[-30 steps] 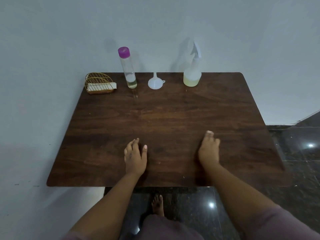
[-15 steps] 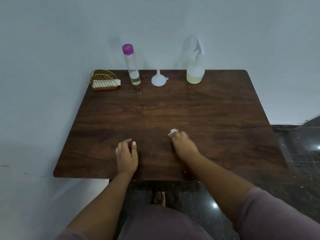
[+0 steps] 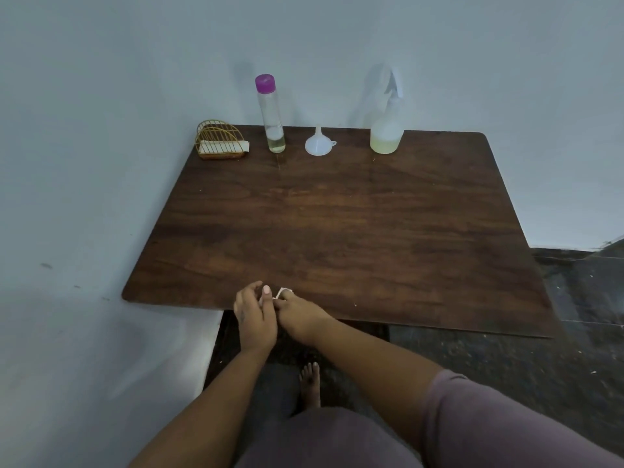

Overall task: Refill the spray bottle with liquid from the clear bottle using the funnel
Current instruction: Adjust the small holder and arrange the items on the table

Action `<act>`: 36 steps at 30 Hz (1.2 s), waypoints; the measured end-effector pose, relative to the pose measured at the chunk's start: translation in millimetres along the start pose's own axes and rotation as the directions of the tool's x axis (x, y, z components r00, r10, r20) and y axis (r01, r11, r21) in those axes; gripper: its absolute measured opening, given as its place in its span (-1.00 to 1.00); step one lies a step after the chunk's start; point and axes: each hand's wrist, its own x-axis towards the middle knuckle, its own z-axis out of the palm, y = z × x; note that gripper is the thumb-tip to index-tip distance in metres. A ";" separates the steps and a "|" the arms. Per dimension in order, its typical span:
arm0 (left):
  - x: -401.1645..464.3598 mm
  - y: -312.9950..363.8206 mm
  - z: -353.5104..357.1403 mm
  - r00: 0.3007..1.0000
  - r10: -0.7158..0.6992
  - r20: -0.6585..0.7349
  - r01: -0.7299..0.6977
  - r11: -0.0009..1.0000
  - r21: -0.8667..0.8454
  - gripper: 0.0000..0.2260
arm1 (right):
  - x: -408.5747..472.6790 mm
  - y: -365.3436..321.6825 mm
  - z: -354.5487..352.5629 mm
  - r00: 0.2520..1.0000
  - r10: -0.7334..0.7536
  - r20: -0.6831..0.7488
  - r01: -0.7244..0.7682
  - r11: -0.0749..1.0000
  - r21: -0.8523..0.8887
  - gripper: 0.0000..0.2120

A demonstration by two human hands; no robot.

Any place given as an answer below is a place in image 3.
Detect person's right hand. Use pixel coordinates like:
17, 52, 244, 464
272, 289, 338, 348

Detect person's left hand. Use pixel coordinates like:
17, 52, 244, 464
233, 281, 280, 355

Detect white plastic funnel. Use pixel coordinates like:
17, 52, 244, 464
305, 127, 338, 157

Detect clear plastic bottle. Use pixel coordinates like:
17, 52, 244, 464
257, 91, 287, 154

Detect white plastic spray bottle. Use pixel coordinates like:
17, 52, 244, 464
370, 94, 405, 155

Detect white spray trigger with tube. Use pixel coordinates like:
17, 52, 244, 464
383, 66, 406, 101

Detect person's right forearm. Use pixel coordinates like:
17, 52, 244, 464
311, 318, 445, 452

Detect person's left forearm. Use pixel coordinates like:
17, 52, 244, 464
129, 348, 274, 468

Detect person's mauve shirt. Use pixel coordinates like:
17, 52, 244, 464
233, 369, 624, 468

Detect white folded napkins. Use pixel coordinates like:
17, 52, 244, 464
197, 140, 250, 155

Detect gold wire napkin holder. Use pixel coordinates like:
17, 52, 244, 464
194, 120, 250, 161

